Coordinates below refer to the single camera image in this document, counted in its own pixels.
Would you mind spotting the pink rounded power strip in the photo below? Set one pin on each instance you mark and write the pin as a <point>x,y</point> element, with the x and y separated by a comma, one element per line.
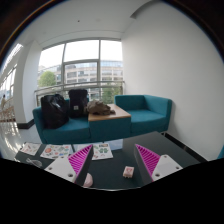
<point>88,181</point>

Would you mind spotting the person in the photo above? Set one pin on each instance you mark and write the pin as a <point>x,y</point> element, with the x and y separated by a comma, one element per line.
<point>3,101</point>

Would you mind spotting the small pink charger block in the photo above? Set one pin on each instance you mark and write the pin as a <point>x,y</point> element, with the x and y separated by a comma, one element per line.
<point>128,171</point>

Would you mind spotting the black backpack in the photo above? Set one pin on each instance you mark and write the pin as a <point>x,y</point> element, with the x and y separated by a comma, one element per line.
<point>77,103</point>

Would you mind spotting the teal wood-topped side table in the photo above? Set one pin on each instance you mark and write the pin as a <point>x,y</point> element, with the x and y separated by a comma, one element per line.
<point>110,128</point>

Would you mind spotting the row of wooden chairs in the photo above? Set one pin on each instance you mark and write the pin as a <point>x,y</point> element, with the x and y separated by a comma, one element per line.
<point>6,114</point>

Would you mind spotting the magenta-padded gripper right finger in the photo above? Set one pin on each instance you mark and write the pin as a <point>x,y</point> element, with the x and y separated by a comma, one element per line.
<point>165,166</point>

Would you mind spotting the colourful sticker sheet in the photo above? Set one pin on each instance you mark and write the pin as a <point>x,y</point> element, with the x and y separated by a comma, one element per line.
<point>102,151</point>
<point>30,148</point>
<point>55,151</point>

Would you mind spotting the metal window railing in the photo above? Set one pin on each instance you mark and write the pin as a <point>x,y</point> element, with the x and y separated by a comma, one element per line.
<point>50,87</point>

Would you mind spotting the large black bag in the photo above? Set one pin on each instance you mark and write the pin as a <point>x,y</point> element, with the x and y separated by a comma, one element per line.
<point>54,111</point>

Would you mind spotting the brown jacket bundle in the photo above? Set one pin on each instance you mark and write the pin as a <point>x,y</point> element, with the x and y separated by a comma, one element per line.
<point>98,107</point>

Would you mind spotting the teal armchair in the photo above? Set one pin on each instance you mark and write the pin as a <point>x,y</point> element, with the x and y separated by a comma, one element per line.
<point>146,116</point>

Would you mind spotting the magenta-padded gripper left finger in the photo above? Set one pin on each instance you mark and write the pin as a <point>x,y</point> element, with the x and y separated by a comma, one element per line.
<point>60,166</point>

